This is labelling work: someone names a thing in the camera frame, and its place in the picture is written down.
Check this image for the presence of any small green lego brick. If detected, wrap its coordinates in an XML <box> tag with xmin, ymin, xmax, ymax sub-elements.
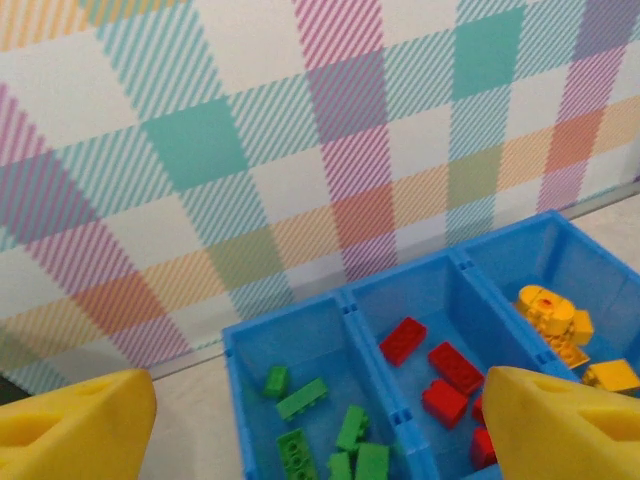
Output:
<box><xmin>327</xmin><ymin>451</ymin><xmax>357</xmax><ymax>480</ymax></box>
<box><xmin>263</xmin><ymin>365</ymin><xmax>291</xmax><ymax>400</ymax></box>
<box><xmin>334</xmin><ymin>404</ymin><xmax>372</xmax><ymax>451</ymax></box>

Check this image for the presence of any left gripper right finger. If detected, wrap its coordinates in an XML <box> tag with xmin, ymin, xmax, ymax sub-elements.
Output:
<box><xmin>482</xmin><ymin>364</ymin><xmax>640</xmax><ymax>480</ymax></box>

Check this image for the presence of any blue three-compartment bin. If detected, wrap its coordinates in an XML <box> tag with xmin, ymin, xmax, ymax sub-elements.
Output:
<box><xmin>149</xmin><ymin>182</ymin><xmax>640</xmax><ymax>379</ymax></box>

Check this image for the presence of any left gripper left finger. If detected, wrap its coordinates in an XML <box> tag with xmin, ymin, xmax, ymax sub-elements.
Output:
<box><xmin>0</xmin><ymin>368</ymin><xmax>158</xmax><ymax>480</ymax></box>

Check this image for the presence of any small yellow lego brick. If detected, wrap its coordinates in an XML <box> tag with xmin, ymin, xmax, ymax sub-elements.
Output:
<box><xmin>569</xmin><ymin>309</ymin><xmax>595</xmax><ymax>346</ymax></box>

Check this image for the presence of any blue plastic bin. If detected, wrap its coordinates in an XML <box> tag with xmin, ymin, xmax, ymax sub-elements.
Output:
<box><xmin>221</xmin><ymin>292</ymin><xmax>424</xmax><ymax>480</ymax></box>
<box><xmin>454</xmin><ymin>209</ymin><xmax>640</xmax><ymax>401</ymax></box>
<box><xmin>342</xmin><ymin>249</ymin><xmax>571</xmax><ymax>480</ymax></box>

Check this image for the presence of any round yellow lego piece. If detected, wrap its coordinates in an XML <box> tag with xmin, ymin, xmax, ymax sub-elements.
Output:
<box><xmin>514</xmin><ymin>284</ymin><xmax>576</xmax><ymax>334</ymax></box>

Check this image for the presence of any long yellow lego brick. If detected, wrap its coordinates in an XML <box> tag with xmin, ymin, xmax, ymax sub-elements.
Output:
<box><xmin>542</xmin><ymin>332</ymin><xmax>590</xmax><ymax>370</ymax></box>
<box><xmin>581</xmin><ymin>358</ymin><xmax>640</xmax><ymax>396</ymax></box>

